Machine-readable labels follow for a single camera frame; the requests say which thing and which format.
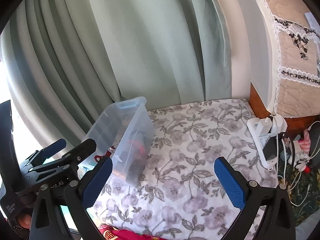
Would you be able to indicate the person's right hand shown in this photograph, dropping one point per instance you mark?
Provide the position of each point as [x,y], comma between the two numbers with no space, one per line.
[23,220]

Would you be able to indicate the black toy car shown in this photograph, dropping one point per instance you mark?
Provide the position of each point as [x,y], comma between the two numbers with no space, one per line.
[134,172]

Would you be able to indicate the black power adapter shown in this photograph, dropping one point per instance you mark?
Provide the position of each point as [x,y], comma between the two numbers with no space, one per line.
[272,146]

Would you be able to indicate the clear plastic storage bin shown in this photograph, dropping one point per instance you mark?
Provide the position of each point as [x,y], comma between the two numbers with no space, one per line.
[116,125]

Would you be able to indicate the pink hair roller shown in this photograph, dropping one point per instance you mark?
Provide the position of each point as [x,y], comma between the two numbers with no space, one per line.
[137,147]

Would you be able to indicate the orange wooden cabinet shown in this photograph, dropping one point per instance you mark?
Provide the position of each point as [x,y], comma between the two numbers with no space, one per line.
[295,126]

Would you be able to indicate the floral table cloth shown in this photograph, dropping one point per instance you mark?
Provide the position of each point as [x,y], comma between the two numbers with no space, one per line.
[178,195]

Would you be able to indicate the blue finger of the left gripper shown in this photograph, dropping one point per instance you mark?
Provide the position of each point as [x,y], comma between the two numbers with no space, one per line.
[66,166]
[39,157]

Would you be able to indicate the white power strip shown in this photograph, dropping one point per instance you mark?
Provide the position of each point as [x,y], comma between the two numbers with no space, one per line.
[252,125]

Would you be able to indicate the white appliance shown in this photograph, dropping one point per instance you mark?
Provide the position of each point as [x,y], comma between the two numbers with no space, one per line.
[264,50]

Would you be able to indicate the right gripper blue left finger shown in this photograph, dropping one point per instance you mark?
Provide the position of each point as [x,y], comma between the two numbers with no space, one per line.
[82,194]

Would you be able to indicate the white charger plug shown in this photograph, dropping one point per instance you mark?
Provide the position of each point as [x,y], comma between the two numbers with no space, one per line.
[263,126]

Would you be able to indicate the red gold patterned cloth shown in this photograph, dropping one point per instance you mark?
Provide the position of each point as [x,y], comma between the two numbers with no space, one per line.
[111,233]

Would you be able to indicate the red hair claw clip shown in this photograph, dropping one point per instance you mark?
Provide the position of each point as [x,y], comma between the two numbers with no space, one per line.
[108,154]

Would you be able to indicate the green curtain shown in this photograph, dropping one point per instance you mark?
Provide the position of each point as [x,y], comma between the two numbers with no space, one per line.
[67,60]

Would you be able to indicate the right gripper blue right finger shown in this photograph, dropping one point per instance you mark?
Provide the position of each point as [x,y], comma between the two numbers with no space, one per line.
[248,196]

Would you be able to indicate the quilted beige cover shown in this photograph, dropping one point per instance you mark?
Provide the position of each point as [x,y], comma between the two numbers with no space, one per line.
[295,74]

